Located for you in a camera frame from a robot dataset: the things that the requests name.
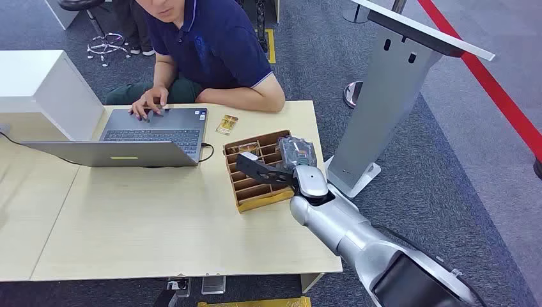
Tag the person's right hand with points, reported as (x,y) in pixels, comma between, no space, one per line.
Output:
(150,99)

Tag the yellow patterned card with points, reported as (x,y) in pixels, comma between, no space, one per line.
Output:
(227,124)
(249,148)

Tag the person's left forearm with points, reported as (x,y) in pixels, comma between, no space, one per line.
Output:
(237,98)

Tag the person's right forearm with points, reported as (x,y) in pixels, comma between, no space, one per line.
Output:
(163,72)

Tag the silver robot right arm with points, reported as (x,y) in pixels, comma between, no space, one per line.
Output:
(338,220)

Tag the person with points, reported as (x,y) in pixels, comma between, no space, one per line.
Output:
(211,42)
(135,25)

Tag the wooden card organizer box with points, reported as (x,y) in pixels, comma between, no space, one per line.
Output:
(254,193)

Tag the grey open laptop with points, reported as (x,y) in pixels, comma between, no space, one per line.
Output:
(161,131)

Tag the black stool chrome base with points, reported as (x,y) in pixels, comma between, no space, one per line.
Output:
(106,44)

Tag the white cabinet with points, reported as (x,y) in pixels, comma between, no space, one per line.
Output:
(38,84)

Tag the chrome stanchion base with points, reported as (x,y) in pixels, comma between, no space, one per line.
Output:
(355,15)
(352,94)

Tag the yellow flat object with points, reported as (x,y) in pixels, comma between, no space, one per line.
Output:
(254,302)

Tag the grey kiosk stand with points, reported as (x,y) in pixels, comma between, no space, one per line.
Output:
(381,106)

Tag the pale table leg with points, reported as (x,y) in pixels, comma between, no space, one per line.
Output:
(311,281)

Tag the red barrier belt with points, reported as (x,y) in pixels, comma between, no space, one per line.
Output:
(499,97)

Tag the metal table bracket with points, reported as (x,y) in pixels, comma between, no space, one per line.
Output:
(180,288)

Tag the clear table bracket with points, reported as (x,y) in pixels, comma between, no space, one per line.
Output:
(213,284)

